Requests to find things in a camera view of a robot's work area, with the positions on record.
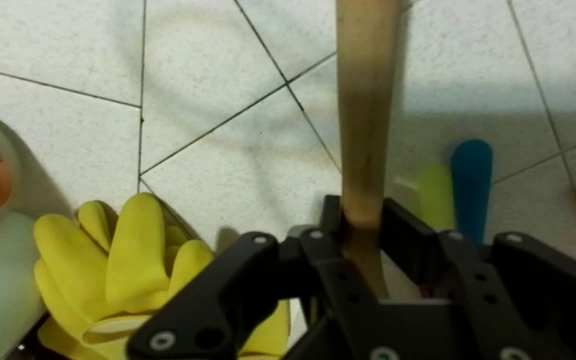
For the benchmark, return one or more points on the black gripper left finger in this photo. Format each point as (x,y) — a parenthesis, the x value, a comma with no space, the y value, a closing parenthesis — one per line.
(216,312)

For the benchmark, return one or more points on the white soap bottle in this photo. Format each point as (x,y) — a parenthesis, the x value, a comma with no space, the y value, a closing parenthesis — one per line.
(20,304)

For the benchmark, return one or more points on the blue plastic spoon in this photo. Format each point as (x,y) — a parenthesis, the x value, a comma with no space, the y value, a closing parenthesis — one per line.
(471,169)

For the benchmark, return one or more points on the yellow rubber gloves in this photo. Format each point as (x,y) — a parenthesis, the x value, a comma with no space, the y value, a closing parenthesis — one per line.
(102,275)

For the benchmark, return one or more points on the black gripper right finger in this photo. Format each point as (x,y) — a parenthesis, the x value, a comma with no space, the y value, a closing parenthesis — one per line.
(509,301)

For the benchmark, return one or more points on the wooden spoon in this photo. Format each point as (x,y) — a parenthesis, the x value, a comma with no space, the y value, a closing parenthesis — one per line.
(367,49)

